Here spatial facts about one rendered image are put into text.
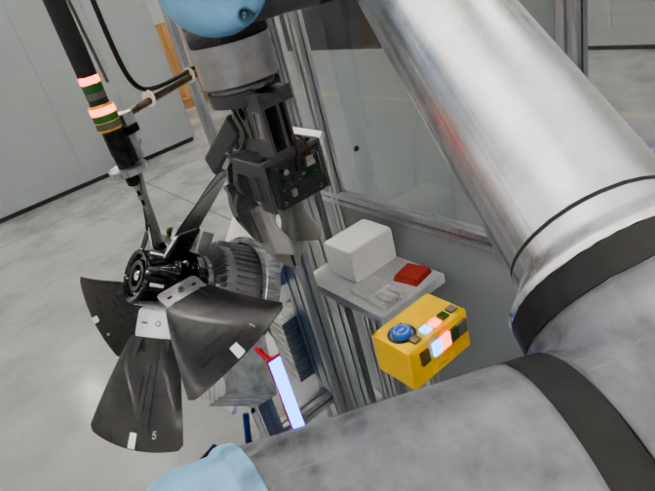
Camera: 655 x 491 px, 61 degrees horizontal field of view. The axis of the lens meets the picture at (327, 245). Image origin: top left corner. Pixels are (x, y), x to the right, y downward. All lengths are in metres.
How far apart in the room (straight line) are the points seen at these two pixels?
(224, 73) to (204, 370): 0.61
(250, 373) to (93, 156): 5.70
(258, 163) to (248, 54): 0.10
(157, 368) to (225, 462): 1.07
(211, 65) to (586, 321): 0.40
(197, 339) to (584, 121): 0.88
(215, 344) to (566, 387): 0.88
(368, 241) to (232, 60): 1.13
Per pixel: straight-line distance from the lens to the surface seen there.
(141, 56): 6.89
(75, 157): 6.73
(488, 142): 0.25
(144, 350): 1.25
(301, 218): 0.61
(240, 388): 1.18
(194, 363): 1.02
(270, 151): 0.52
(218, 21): 0.39
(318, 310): 1.51
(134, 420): 1.27
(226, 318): 1.05
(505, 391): 0.17
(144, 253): 1.21
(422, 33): 0.31
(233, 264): 1.25
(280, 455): 0.17
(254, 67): 0.52
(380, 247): 1.62
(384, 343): 1.05
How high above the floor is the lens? 1.73
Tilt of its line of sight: 28 degrees down
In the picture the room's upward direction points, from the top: 15 degrees counter-clockwise
